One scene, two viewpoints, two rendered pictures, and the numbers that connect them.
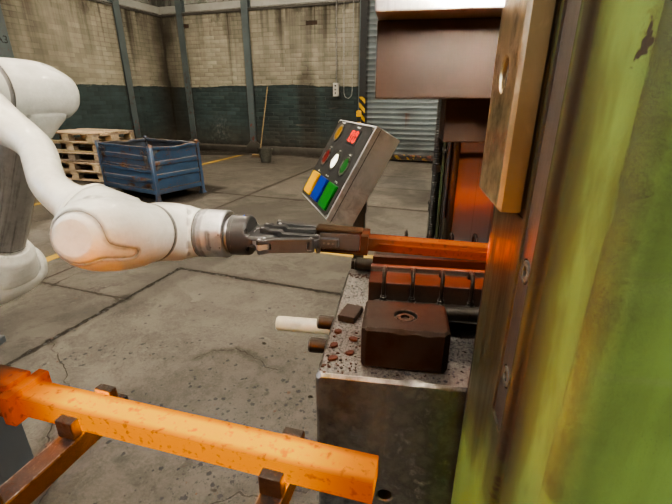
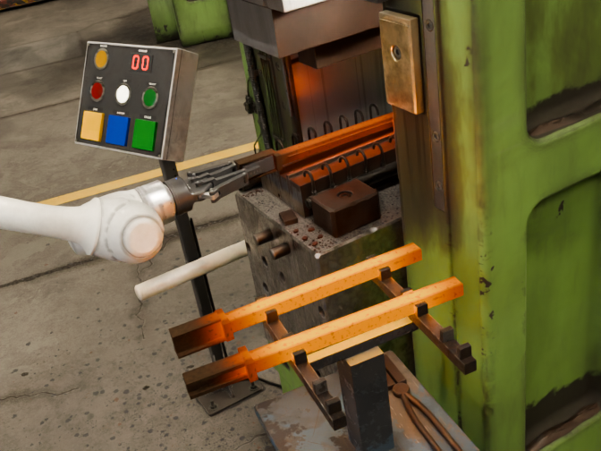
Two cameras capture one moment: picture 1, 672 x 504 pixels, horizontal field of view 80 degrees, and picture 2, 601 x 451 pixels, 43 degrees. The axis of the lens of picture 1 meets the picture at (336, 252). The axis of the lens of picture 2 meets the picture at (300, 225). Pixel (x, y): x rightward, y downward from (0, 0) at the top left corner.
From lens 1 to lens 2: 105 cm
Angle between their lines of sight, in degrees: 32
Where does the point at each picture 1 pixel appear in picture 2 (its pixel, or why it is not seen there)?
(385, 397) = (359, 248)
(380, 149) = (186, 69)
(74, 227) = (142, 229)
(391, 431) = not seen: hidden behind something
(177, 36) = not seen: outside the picture
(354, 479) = (414, 251)
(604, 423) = (489, 173)
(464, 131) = (328, 58)
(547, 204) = (441, 108)
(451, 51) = (317, 16)
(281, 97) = not seen: outside the picture
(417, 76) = (301, 37)
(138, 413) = (300, 290)
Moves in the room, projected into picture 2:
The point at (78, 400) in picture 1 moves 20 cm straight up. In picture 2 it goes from (261, 304) to (239, 199)
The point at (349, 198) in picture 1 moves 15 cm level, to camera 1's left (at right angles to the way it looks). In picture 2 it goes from (174, 129) to (122, 150)
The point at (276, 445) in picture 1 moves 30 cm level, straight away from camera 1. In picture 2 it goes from (373, 261) to (248, 223)
